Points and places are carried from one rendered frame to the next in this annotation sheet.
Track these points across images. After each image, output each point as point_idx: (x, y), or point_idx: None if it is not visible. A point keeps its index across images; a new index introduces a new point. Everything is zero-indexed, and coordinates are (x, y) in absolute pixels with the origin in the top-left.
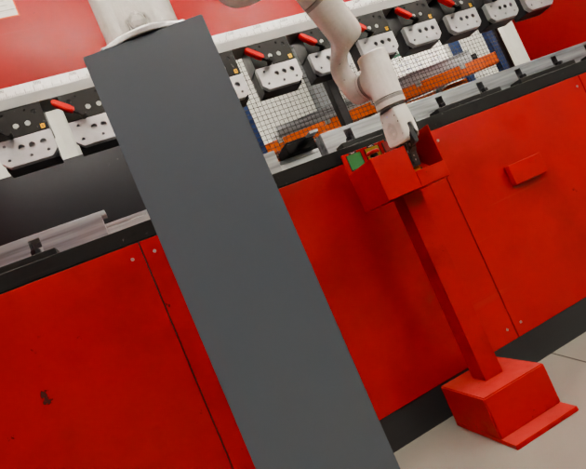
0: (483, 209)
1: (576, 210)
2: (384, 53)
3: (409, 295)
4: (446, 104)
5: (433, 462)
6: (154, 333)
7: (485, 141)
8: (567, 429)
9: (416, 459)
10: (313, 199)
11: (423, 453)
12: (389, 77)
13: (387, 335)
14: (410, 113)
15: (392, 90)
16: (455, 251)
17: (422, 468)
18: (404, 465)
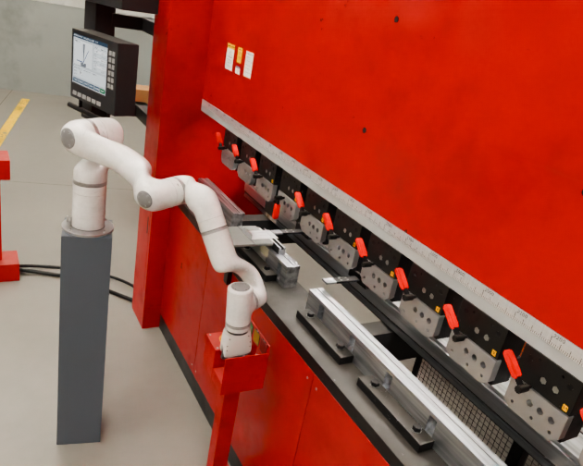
0: (308, 462)
1: None
2: (229, 297)
3: (255, 420)
4: (390, 388)
5: (192, 461)
6: (200, 286)
7: (341, 441)
8: None
9: (203, 455)
10: (253, 317)
11: (205, 459)
12: (227, 312)
13: (241, 414)
14: (225, 342)
15: (226, 320)
16: (281, 446)
17: (190, 456)
18: (201, 448)
